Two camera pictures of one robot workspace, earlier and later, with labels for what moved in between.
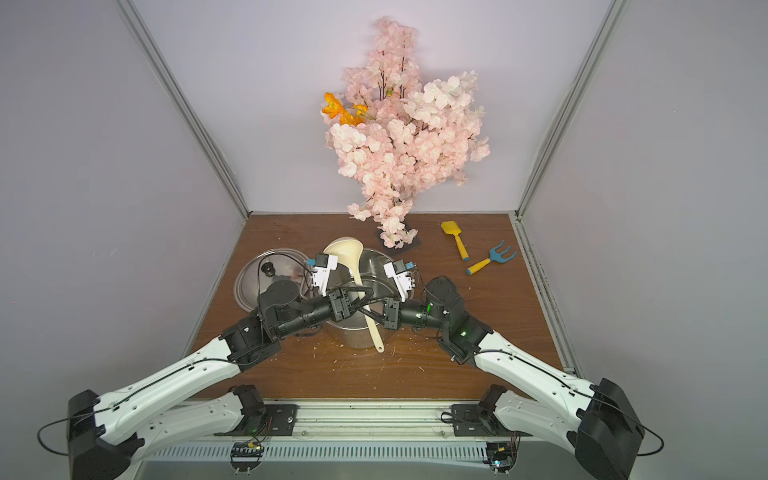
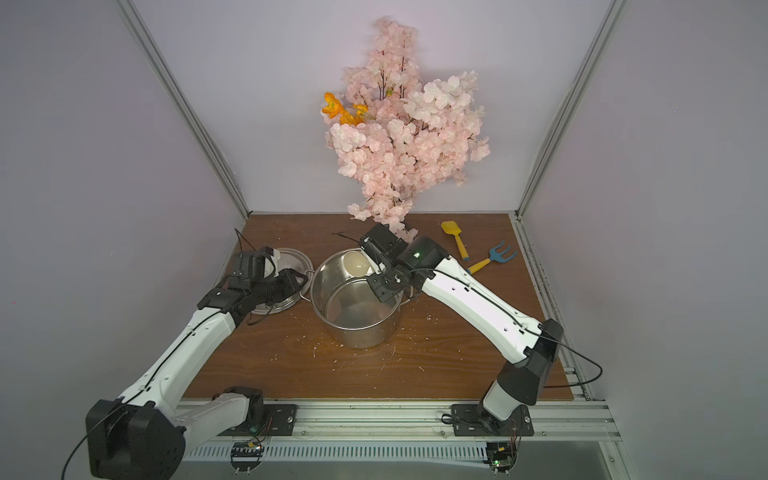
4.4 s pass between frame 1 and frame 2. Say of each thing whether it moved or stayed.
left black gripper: moved
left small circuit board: stayed
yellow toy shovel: stayed
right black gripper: moved
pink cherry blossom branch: stayed
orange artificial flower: stayed
